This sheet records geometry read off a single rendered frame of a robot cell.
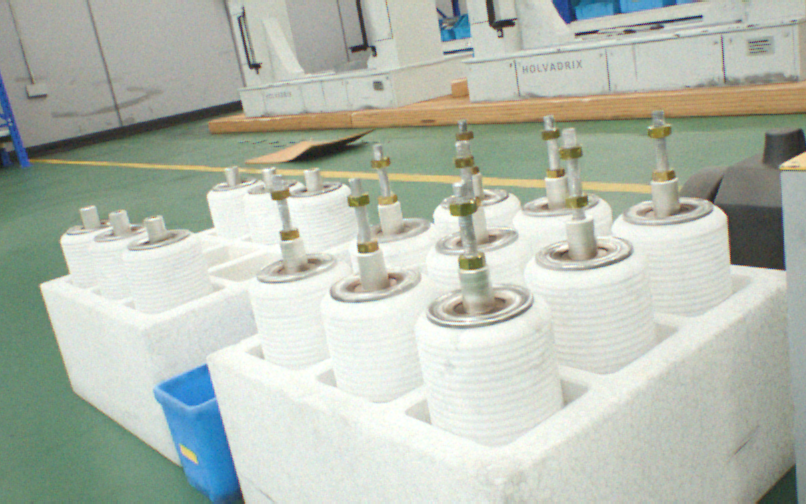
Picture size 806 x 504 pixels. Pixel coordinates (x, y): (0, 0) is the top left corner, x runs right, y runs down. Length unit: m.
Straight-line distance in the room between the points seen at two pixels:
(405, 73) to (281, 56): 1.30
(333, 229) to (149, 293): 0.26
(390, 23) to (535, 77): 0.99
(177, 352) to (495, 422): 0.51
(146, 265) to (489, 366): 0.55
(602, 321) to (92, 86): 6.61
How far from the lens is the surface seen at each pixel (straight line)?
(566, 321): 0.61
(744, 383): 0.72
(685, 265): 0.70
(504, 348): 0.52
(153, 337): 0.95
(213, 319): 0.98
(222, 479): 0.89
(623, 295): 0.61
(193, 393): 0.95
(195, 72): 7.40
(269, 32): 5.19
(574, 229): 0.62
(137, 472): 1.03
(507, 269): 0.68
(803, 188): 0.58
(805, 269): 0.60
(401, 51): 4.02
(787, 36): 2.71
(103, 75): 7.11
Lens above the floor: 0.44
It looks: 16 degrees down
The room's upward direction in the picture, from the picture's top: 11 degrees counter-clockwise
